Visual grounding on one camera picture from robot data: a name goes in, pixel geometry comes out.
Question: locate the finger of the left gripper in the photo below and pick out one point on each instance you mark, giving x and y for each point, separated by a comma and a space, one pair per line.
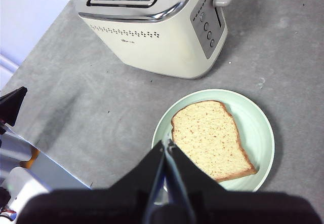
11, 105

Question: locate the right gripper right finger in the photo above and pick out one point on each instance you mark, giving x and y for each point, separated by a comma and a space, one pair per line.
240, 208

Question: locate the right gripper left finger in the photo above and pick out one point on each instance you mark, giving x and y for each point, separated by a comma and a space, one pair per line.
101, 206

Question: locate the square bread slice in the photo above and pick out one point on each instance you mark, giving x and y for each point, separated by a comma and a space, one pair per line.
210, 137

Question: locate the pale green round plate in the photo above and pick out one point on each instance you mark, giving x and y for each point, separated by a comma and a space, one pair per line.
255, 132

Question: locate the cream two-slot toaster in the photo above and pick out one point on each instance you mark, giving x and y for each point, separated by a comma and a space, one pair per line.
162, 44

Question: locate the silver metal panel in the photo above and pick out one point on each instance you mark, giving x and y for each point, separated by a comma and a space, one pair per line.
55, 176

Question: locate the orange block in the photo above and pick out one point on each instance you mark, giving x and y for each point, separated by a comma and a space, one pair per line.
30, 158

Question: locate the white cylinder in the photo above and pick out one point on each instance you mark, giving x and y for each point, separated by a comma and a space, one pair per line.
24, 186

